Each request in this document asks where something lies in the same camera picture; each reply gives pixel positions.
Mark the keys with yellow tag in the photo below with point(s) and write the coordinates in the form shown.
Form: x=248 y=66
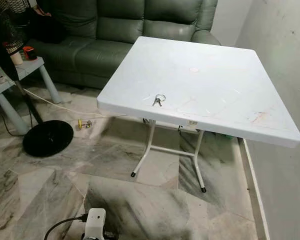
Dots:
x=84 y=124

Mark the black standing fan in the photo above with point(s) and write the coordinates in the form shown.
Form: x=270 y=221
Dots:
x=48 y=138

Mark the white folding table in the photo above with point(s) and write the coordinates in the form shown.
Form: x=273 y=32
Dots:
x=205 y=80

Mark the small grey side table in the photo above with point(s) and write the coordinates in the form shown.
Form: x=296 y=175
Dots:
x=32 y=67

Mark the small orange black device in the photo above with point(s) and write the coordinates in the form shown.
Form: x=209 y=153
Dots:
x=29 y=52

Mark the beige cup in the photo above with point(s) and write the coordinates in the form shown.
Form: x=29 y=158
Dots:
x=16 y=58

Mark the green leather sofa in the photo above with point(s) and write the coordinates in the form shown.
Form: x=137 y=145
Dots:
x=120 y=30

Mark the dark bag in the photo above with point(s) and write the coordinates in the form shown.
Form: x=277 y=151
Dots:
x=47 y=27

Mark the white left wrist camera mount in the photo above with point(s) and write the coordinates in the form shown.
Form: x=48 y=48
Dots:
x=95 y=221

